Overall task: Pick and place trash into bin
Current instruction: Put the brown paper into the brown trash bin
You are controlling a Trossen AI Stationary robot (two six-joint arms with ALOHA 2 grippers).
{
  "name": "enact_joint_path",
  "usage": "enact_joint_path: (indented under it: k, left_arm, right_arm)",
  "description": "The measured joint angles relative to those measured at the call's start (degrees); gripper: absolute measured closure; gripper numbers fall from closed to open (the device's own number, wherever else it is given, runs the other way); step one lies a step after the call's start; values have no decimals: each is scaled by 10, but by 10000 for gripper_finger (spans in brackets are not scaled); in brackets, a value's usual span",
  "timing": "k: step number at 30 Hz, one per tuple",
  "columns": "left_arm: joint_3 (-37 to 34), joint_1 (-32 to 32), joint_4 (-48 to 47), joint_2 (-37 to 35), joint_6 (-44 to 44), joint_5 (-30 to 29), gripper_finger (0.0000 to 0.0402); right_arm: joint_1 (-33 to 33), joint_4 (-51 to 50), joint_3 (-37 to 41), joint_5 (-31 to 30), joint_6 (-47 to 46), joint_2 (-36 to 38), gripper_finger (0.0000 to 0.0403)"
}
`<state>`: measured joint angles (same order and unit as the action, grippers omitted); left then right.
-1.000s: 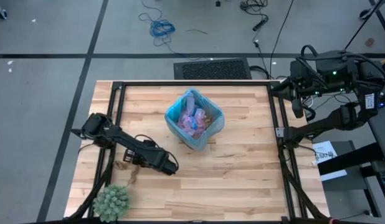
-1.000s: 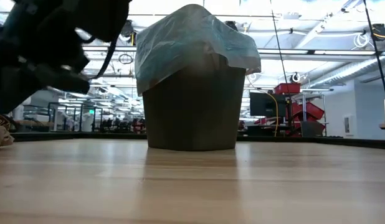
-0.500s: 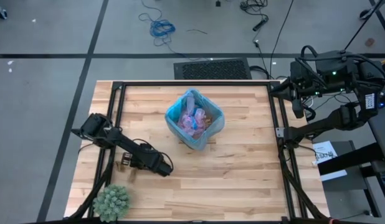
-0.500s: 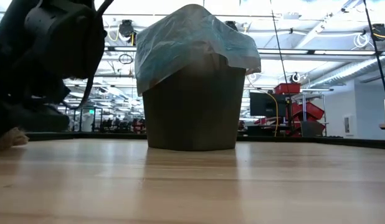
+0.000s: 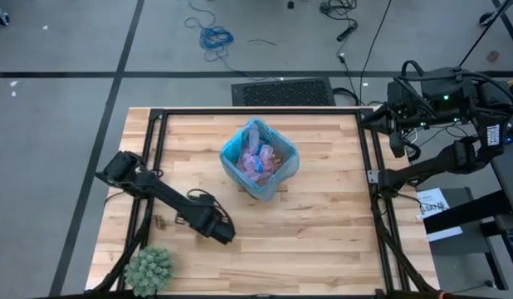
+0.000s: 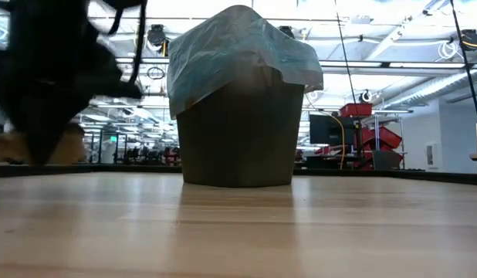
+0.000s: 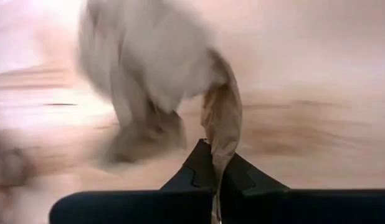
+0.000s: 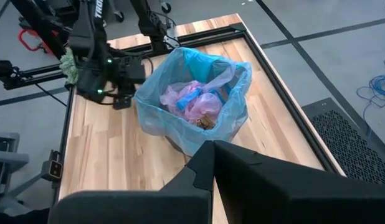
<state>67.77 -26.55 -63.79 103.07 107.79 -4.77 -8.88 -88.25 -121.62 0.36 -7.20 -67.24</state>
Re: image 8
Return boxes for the blue plastic bin liner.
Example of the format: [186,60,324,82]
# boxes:
[132,46,254,157]

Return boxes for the black aluminium table frame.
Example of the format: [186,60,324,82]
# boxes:
[0,23,346,206]

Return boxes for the red looped strap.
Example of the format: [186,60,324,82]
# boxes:
[17,27,58,56]

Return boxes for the black device on frame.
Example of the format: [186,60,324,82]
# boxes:
[0,57,17,91]

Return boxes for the small grey camera on bracket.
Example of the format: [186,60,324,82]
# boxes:
[40,150,64,182]

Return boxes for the pink plastic bag blue handles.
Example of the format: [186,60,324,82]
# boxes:
[159,63,237,126]

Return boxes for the grey stand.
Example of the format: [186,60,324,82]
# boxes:
[0,132,31,215]

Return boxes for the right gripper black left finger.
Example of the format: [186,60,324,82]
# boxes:
[49,139,215,224]

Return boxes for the blue coiled cable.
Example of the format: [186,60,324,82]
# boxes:
[356,57,385,110]

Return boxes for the green plant in white pot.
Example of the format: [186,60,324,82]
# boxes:
[59,47,79,85]

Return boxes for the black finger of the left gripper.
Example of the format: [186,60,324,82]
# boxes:
[126,57,147,85]
[112,96,133,111]

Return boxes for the black perforated computer case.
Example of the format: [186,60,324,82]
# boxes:
[301,96,385,187]

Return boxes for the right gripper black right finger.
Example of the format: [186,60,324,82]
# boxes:
[213,139,385,224]

